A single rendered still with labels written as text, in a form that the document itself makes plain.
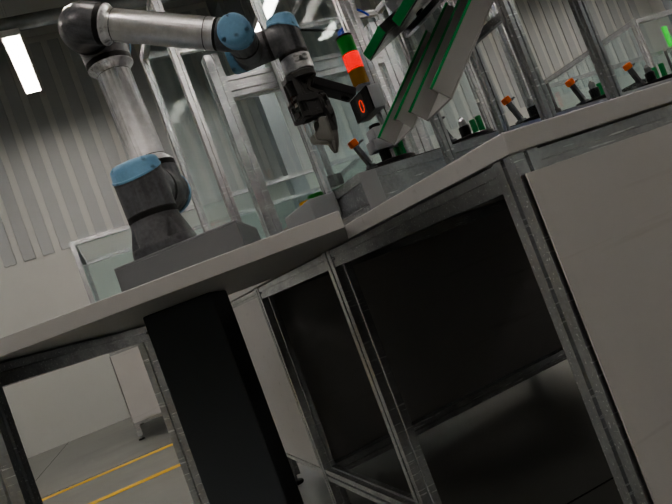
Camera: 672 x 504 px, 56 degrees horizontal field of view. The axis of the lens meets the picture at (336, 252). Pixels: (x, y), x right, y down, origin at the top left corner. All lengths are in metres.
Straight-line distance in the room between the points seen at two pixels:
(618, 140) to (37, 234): 9.10
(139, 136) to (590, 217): 1.12
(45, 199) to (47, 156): 0.63
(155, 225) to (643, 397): 1.02
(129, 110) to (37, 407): 8.12
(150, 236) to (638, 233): 0.98
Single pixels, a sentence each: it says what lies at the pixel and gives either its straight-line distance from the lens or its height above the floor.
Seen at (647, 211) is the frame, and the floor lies 0.69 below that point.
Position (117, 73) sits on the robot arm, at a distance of 1.73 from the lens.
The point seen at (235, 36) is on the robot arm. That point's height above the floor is 1.34.
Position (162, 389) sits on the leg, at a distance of 1.96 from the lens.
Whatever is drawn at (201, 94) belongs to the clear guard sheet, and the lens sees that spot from 3.02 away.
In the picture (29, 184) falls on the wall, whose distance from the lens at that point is 9.89.
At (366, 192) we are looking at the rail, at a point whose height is 0.91.
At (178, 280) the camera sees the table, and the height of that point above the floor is 0.84.
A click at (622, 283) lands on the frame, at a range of 0.94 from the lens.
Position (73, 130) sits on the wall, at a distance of 10.08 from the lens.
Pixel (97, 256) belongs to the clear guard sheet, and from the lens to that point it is 6.58.
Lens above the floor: 0.76
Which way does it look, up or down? 2 degrees up
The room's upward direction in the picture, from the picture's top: 21 degrees counter-clockwise
